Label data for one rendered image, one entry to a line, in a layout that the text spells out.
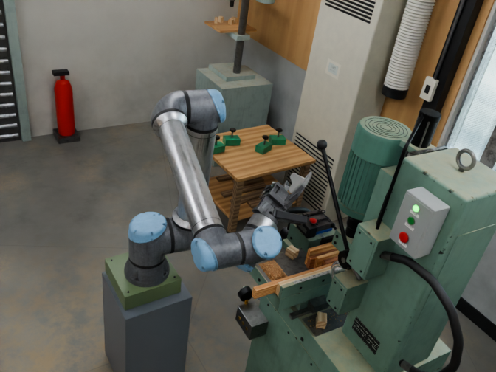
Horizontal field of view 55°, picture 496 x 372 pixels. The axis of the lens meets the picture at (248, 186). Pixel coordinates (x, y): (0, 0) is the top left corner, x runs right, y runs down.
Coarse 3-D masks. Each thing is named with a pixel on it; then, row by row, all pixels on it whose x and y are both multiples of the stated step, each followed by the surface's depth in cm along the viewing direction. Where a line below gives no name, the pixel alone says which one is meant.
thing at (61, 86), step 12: (60, 72) 380; (60, 84) 383; (60, 96) 387; (72, 96) 395; (60, 108) 393; (72, 108) 399; (60, 120) 399; (72, 120) 404; (60, 132) 405; (72, 132) 409
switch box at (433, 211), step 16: (416, 192) 125; (400, 208) 128; (432, 208) 119; (448, 208) 121; (400, 224) 129; (416, 224) 124; (432, 224) 121; (416, 240) 125; (432, 240) 126; (416, 256) 127
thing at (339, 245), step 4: (336, 232) 176; (340, 232) 175; (336, 236) 176; (340, 236) 174; (332, 240) 179; (336, 240) 177; (340, 240) 175; (348, 240) 172; (352, 240) 172; (336, 244) 177; (340, 244) 175; (348, 244) 171; (340, 248) 175; (344, 248) 173
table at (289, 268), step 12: (288, 240) 199; (300, 252) 189; (288, 264) 182; (300, 264) 183; (252, 276) 181; (264, 276) 175; (288, 276) 176; (324, 288) 176; (276, 300) 169; (288, 300) 169; (300, 300) 173
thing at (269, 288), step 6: (330, 264) 179; (312, 270) 175; (294, 276) 171; (270, 282) 167; (276, 282) 167; (258, 288) 164; (264, 288) 164; (270, 288) 166; (252, 294) 165; (258, 294) 164; (264, 294) 166
